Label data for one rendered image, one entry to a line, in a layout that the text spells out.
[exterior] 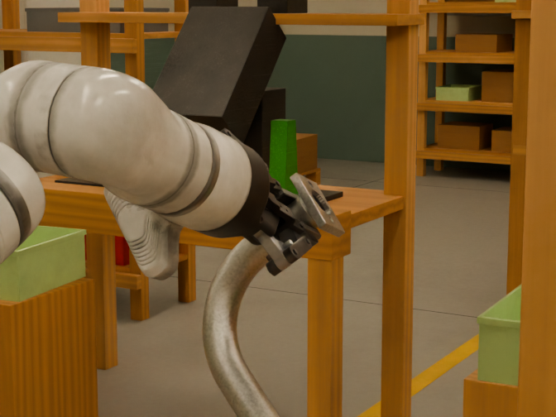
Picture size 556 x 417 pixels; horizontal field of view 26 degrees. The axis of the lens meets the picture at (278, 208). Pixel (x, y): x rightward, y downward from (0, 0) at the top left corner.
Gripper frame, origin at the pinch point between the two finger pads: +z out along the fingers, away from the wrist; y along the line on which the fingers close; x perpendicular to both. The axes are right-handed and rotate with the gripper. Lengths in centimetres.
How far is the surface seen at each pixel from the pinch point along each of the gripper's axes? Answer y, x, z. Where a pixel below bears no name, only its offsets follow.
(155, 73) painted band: 605, 304, 837
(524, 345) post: -11.3, -4.7, 35.1
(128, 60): 294, 146, 369
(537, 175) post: 1.0, -16.3, 28.9
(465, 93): 419, 75, 898
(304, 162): 412, 210, 800
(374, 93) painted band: 509, 156, 963
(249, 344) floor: 152, 172, 406
